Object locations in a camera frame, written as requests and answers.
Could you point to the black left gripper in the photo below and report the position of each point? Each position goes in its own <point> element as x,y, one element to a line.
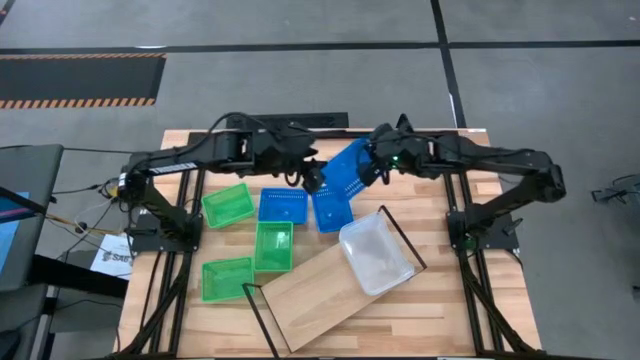
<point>285,150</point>

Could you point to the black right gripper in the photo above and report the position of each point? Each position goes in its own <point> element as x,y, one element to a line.
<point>405,150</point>

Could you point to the blue slotted plastic basket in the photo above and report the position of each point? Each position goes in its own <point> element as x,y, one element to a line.
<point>345,170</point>
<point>331,215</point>
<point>282,206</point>

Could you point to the clear plastic bin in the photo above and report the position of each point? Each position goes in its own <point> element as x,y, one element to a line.
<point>375,255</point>
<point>350,235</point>

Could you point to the green slotted plastic basket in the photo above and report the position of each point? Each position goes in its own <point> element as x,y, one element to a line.
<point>227,206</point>
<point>273,246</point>
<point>227,280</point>

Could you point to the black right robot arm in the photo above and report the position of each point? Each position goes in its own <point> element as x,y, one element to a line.
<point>500,157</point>

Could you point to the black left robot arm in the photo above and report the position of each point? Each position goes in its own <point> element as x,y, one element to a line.
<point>165,165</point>

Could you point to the wooden shelf board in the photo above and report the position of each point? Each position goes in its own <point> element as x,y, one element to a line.
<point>310,295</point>

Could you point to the white printed paper sheet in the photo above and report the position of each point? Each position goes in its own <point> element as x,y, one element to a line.
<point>112,257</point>

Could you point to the black hazard-striped floor mat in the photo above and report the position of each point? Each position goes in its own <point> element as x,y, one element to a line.
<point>75,80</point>

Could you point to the black aluminium station frame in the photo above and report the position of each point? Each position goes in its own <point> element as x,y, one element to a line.
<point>480,300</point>

